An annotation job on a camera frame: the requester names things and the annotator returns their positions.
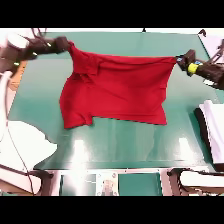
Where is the white garment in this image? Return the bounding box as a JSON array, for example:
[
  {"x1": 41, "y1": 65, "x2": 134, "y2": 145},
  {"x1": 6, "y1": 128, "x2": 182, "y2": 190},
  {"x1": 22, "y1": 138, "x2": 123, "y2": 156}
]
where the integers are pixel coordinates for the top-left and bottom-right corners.
[
  {"x1": 198, "y1": 99, "x2": 224, "y2": 162},
  {"x1": 0, "y1": 119, "x2": 58, "y2": 172}
]

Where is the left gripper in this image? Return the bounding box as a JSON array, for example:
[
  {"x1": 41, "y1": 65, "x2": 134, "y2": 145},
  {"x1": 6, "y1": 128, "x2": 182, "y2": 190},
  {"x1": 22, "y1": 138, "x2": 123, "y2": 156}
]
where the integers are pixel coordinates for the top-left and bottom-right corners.
[{"x1": 52, "y1": 35, "x2": 72, "y2": 55}]

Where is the silver frame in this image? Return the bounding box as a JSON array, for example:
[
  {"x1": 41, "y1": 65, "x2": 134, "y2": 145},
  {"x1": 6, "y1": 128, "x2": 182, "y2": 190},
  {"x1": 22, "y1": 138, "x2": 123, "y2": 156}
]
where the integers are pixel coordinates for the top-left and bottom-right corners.
[{"x1": 49, "y1": 167, "x2": 215, "y2": 197}]

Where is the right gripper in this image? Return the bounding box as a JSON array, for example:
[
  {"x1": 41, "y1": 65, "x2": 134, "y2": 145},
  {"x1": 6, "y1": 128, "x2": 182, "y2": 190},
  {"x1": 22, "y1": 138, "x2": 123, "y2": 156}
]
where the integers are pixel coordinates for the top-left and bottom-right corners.
[{"x1": 175, "y1": 48, "x2": 198, "y2": 74}]

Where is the red T-shirt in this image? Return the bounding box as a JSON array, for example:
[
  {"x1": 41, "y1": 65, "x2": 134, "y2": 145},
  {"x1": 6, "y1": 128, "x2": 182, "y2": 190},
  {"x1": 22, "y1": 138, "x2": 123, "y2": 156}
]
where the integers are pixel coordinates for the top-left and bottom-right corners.
[{"x1": 58, "y1": 41, "x2": 178, "y2": 130}]

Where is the black cable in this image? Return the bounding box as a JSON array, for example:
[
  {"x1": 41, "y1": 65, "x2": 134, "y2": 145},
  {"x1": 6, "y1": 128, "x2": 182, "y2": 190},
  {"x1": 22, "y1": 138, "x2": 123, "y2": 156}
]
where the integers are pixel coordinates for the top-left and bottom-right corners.
[{"x1": 5, "y1": 120, "x2": 36, "y2": 196}]

